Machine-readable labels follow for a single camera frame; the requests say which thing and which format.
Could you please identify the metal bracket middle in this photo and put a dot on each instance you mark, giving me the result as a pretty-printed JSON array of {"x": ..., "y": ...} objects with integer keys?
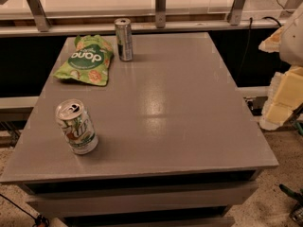
[{"x": 160, "y": 13}]

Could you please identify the metal bracket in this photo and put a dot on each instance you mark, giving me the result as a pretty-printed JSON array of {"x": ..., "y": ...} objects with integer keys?
[
  {"x": 38, "y": 14},
  {"x": 160, "y": 13},
  {"x": 234, "y": 16}
]

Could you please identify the grey drawer cabinet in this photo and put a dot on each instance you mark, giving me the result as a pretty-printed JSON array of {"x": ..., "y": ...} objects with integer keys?
[{"x": 177, "y": 145}]

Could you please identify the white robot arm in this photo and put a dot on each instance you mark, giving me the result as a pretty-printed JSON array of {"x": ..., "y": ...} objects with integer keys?
[{"x": 291, "y": 40}]

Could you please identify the slim silver green can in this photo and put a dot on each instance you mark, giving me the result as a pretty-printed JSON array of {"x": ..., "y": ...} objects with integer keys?
[{"x": 124, "y": 38}]

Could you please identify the white 7up can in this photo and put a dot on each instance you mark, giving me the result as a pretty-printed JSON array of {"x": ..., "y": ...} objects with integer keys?
[{"x": 76, "y": 125}]

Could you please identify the green snack bag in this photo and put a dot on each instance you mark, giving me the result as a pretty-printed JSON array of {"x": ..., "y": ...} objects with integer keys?
[{"x": 89, "y": 63}]

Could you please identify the green tool on floor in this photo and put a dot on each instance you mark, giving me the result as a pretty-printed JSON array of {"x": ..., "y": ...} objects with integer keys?
[{"x": 290, "y": 193}]

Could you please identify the metal bracket right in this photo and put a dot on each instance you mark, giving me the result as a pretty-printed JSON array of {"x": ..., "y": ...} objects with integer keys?
[{"x": 234, "y": 16}]

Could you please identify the metal bracket left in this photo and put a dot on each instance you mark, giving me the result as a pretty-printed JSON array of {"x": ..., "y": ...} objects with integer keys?
[{"x": 38, "y": 14}]

